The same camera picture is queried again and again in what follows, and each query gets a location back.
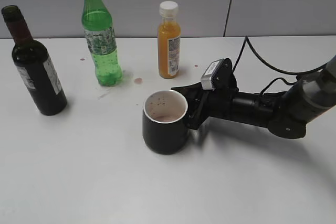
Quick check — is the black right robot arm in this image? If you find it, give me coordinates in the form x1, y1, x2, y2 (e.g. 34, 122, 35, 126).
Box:
174, 58, 335, 139

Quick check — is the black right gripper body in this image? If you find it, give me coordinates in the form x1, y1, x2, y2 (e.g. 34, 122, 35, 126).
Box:
202, 74, 238, 119

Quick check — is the orange juice bottle white cap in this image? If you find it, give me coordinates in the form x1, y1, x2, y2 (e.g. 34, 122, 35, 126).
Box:
157, 1, 181, 79

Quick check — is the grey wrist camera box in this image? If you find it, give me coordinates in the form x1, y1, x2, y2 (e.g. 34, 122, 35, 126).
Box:
201, 58, 232, 91

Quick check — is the dark red wine bottle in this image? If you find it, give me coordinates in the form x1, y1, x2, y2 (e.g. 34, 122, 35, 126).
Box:
1, 5, 67, 116

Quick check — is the green plastic soda bottle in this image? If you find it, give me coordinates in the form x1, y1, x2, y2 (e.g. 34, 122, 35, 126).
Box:
81, 0, 122, 87

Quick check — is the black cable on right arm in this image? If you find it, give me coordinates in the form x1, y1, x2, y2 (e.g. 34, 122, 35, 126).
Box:
230, 36, 326, 95

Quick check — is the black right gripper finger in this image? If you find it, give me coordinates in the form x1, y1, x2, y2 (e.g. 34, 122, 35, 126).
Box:
185, 91, 209, 130
171, 82, 202, 98

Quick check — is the black mug white interior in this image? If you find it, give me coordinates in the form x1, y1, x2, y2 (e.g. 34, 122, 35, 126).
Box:
142, 90, 188, 155

